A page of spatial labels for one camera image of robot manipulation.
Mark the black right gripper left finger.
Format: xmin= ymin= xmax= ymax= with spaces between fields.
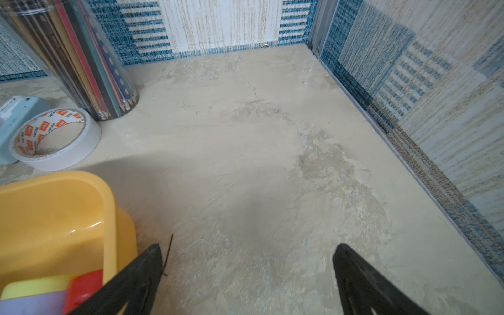
xmin=71 ymin=244 xmax=164 ymax=314

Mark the light blue stapler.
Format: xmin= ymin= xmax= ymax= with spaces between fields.
xmin=0 ymin=96 xmax=52 ymax=165

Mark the yellow plastic tray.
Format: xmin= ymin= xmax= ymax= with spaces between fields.
xmin=1 ymin=171 xmax=138 ymax=287

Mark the white tape roll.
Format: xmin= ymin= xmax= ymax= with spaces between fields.
xmin=9 ymin=107 xmax=101 ymax=171

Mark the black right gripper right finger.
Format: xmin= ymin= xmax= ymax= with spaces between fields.
xmin=332 ymin=244 xmax=427 ymax=314

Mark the red flashlight white rim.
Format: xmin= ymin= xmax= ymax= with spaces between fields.
xmin=63 ymin=269 xmax=103 ymax=314

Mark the purple flashlight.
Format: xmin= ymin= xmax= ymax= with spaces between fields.
xmin=1 ymin=275 xmax=76 ymax=314

